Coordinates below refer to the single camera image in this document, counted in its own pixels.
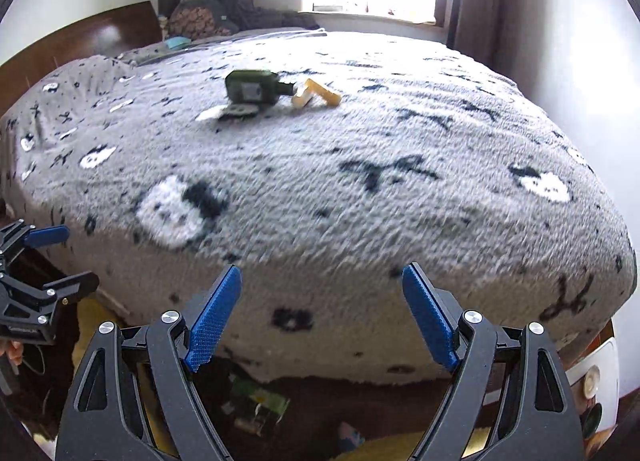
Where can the white appliance on floor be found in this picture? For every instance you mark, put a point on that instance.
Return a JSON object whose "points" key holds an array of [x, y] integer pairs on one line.
{"points": [[596, 379]]}

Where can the brown patterned pillow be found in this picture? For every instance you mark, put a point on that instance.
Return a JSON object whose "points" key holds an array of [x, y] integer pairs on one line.
{"points": [[199, 19]]}

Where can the large dark green bottle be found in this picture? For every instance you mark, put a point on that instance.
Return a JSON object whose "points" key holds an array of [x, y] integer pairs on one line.
{"points": [[257, 87]]}

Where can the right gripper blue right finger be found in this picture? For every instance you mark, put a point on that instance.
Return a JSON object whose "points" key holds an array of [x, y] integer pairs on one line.
{"points": [[429, 312]]}

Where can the small white cylinder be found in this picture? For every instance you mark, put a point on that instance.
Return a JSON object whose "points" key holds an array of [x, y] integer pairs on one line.
{"points": [[301, 98]]}

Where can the dark wooden headboard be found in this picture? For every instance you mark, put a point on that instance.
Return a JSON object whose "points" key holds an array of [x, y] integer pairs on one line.
{"points": [[109, 33]]}

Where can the person left hand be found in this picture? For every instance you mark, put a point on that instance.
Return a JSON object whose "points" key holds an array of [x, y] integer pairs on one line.
{"points": [[13, 350]]}

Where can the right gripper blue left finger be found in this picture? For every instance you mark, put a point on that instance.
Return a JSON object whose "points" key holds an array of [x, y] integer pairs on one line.
{"points": [[210, 317]]}

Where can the yellow cylindrical tube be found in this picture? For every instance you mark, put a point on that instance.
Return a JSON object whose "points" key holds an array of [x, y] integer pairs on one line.
{"points": [[329, 96]]}

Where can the grey patterned fleece blanket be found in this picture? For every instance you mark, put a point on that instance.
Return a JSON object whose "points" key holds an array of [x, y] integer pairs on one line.
{"points": [[430, 158]]}

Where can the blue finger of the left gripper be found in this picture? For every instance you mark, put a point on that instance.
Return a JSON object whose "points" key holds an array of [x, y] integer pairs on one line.
{"points": [[60, 290], [19, 235]]}

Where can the teal small object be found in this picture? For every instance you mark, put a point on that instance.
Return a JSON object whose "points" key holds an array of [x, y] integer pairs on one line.
{"points": [[177, 42]]}

